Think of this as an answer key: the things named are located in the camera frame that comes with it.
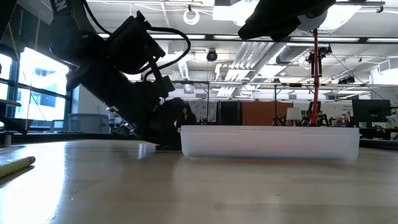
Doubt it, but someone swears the orange partition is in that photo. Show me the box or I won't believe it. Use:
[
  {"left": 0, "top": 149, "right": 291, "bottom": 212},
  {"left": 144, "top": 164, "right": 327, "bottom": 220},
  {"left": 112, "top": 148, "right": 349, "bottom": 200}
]
[{"left": 241, "top": 100, "right": 294, "bottom": 126}]

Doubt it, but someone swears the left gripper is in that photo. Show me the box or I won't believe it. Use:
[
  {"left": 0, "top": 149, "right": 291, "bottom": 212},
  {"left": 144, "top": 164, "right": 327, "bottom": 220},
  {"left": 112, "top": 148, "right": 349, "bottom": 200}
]
[{"left": 67, "top": 60, "right": 184, "bottom": 152}]

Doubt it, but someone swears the clear supply box orange lid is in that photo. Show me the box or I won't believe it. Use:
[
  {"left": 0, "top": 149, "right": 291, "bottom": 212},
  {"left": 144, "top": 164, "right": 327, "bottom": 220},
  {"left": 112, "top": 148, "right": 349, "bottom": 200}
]
[{"left": 180, "top": 125, "right": 361, "bottom": 161}]

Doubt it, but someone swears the black camera cable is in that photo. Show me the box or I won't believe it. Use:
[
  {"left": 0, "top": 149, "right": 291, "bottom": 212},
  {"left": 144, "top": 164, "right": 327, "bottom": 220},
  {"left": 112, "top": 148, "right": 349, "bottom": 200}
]
[{"left": 144, "top": 26, "right": 192, "bottom": 82}]

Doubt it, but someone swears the yellow green crayon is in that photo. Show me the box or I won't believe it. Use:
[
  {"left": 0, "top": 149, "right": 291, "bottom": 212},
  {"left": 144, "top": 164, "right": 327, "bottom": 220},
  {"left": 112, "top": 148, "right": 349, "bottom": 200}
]
[{"left": 0, "top": 156, "right": 36, "bottom": 179}]

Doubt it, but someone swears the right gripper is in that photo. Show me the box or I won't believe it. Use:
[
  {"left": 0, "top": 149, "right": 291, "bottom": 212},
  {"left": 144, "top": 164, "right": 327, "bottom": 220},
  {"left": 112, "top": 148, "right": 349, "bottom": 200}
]
[{"left": 238, "top": 0, "right": 336, "bottom": 43}]

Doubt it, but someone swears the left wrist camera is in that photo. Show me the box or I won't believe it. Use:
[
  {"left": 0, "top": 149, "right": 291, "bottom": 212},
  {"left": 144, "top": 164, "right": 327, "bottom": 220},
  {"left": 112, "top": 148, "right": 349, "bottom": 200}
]
[{"left": 107, "top": 11, "right": 166, "bottom": 75}]

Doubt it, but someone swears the grey bin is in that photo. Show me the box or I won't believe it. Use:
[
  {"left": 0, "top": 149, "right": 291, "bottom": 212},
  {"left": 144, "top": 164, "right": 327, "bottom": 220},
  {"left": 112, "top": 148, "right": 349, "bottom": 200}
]
[{"left": 67, "top": 113, "right": 110, "bottom": 134}]

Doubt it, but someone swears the white cable coil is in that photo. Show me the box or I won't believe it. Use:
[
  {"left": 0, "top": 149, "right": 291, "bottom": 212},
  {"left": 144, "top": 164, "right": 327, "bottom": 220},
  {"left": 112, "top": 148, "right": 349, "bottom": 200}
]
[{"left": 182, "top": 8, "right": 201, "bottom": 26}]

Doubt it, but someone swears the black monitor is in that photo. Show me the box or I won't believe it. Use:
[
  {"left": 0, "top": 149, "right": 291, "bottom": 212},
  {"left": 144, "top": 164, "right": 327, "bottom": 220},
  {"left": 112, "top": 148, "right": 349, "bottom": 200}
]
[{"left": 351, "top": 98, "right": 392, "bottom": 128}]

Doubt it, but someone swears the person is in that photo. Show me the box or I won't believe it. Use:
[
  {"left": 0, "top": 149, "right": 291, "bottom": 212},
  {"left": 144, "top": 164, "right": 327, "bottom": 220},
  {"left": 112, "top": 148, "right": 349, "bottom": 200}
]
[{"left": 178, "top": 101, "right": 198, "bottom": 129}]

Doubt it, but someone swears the white lamp shade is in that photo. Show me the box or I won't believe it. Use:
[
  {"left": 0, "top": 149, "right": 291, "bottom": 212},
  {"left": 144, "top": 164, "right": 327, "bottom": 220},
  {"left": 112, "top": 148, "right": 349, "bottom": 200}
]
[{"left": 285, "top": 107, "right": 303, "bottom": 121}]

